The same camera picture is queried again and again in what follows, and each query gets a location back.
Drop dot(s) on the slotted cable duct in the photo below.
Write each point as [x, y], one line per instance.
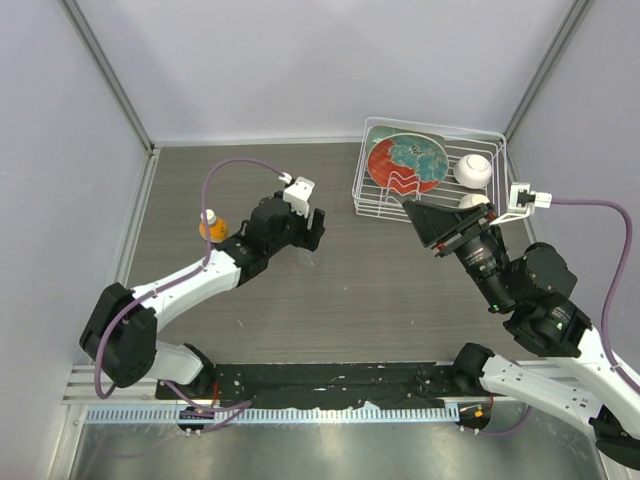
[179, 413]

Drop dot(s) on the white bottle cap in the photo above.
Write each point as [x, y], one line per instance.
[208, 217]

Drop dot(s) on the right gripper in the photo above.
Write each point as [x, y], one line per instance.
[443, 224]

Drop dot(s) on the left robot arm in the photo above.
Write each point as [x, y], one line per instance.
[121, 333]

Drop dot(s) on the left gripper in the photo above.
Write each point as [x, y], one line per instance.
[308, 238]

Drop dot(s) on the red and teal plate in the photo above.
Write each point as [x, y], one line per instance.
[405, 162]

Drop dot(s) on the orange juice bottle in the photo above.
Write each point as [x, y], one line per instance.
[214, 233]

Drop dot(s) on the white bowl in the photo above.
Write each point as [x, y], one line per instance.
[472, 200]
[473, 171]

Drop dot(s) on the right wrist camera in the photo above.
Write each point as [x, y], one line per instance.
[522, 203]

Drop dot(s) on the lower white bowl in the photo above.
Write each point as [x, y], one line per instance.
[472, 200]

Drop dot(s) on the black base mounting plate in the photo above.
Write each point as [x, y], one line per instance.
[399, 385]

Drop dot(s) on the white wire dish rack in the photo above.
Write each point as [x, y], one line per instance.
[370, 200]

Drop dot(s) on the clear plastic bottle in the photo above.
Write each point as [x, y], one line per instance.
[310, 259]

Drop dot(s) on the upper white bowl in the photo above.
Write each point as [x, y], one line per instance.
[473, 171]

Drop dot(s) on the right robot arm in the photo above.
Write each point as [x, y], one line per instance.
[534, 291]

